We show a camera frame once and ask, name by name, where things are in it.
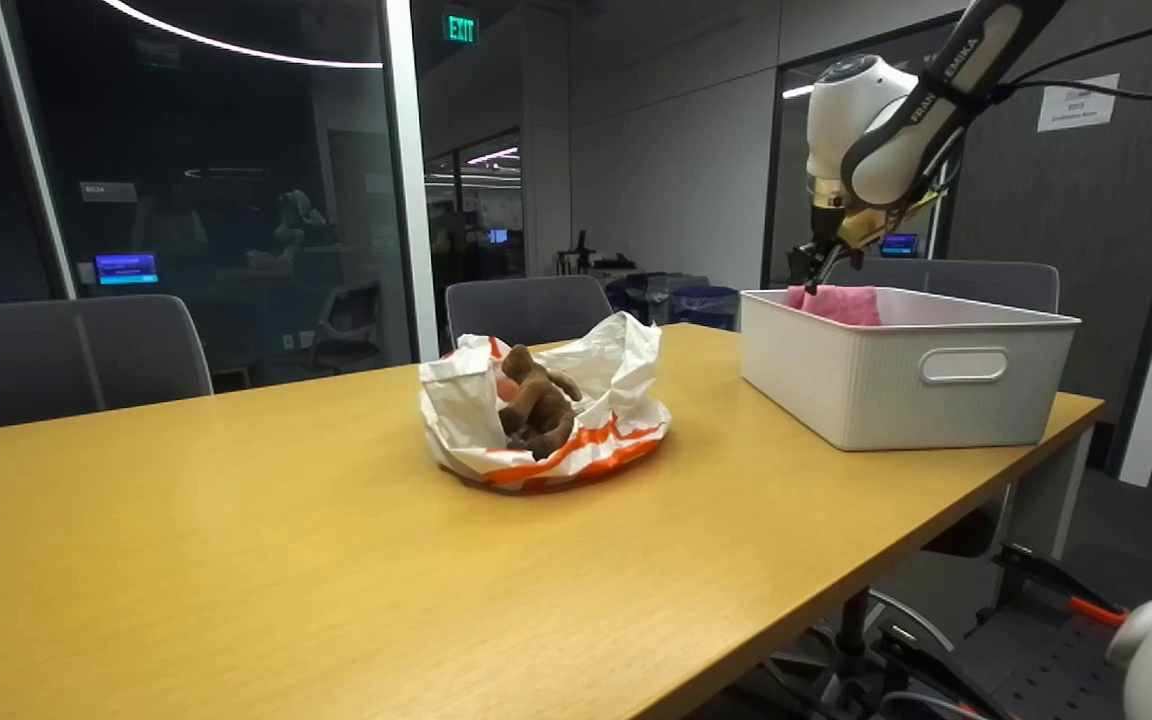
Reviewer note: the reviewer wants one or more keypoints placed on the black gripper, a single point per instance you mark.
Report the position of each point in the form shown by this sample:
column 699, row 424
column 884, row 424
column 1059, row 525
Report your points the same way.
column 830, row 236

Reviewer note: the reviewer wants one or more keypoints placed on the pink shirt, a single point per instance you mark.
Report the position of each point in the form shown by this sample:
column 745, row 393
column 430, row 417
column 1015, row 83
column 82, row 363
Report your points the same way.
column 837, row 301

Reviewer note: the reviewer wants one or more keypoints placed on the white orange carrier bag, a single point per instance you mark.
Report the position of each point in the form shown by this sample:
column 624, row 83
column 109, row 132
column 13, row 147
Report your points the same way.
column 617, row 417

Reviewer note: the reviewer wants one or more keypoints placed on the brown plush toy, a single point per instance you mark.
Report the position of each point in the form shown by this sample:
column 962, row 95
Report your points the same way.
column 536, row 407

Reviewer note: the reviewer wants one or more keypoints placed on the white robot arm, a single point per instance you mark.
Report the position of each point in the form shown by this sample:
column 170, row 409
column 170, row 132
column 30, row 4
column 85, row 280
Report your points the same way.
column 878, row 130

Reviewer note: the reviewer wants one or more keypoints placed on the white plastic storage bin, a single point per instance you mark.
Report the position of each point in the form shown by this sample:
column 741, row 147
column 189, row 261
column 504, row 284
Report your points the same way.
column 929, row 373

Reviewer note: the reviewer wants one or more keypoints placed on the blue lit monitor screen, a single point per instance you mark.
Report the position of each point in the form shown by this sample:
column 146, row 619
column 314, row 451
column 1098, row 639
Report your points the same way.
column 125, row 268

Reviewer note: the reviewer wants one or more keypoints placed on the grey chair far left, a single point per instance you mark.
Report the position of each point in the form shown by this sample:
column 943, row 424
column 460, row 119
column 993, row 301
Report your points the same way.
column 67, row 356

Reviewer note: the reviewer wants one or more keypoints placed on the paper sign on wall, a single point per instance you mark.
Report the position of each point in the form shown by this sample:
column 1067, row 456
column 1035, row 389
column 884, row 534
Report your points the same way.
column 1078, row 105

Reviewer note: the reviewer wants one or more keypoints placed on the orange handled tool on floor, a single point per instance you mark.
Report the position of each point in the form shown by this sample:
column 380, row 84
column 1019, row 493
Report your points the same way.
column 1047, row 580

